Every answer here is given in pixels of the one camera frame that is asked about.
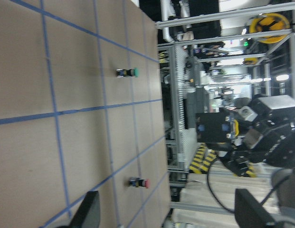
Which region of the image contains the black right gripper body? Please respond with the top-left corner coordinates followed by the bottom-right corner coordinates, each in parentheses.
top-left (247, 95), bottom-right (295, 168)

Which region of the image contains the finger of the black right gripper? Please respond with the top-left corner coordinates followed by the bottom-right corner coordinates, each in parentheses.
top-left (219, 144), bottom-right (257, 177)
top-left (232, 105), bottom-right (262, 126)

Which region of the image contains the yellow cable reel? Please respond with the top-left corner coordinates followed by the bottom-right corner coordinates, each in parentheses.
top-left (248, 13), bottom-right (290, 44)

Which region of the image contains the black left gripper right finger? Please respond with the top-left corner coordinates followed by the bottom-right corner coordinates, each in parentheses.
top-left (234, 189), bottom-right (276, 228)

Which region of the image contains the red push button switch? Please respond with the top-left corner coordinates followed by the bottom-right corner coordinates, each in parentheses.
top-left (128, 177), bottom-right (150, 189)

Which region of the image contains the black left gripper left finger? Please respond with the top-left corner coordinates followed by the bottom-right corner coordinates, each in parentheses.
top-left (68, 191), bottom-right (100, 228)

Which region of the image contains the green push button switch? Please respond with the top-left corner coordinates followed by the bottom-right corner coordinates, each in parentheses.
top-left (115, 67), bottom-right (139, 77)

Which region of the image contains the black braided cable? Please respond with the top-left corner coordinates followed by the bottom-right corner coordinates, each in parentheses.
top-left (206, 156), bottom-right (236, 213)

